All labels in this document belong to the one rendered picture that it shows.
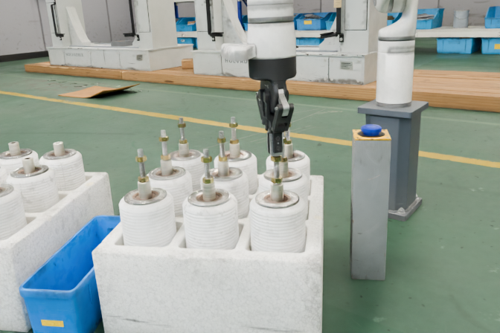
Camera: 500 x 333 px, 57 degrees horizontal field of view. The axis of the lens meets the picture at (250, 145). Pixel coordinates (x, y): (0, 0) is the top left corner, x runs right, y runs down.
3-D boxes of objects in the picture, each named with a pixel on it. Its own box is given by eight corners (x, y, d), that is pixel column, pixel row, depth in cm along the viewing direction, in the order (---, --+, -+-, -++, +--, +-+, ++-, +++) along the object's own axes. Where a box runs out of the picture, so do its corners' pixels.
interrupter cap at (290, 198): (292, 212, 74) (292, 209, 74) (248, 207, 77) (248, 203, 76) (304, 195, 80) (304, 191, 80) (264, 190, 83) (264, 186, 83)
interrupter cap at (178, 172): (166, 184, 88) (165, 180, 88) (140, 177, 93) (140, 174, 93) (193, 172, 94) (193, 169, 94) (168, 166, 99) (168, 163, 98)
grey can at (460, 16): (454, 27, 508) (455, 10, 503) (469, 27, 499) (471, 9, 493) (450, 28, 496) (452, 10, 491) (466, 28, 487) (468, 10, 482)
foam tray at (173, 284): (172, 237, 120) (166, 172, 115) (323, 242, 114) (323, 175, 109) (105, 339, 84) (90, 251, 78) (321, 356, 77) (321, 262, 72)
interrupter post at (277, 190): (281, 204, 77) (281, 186, 76) (268, 203, 78) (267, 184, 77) (286, 199, 79) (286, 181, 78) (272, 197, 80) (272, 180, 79)
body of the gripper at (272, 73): (304, 52, 68) (305, 114, 71) (285, 48, 76) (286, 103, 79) (256, 56, 66) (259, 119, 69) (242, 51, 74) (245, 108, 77)
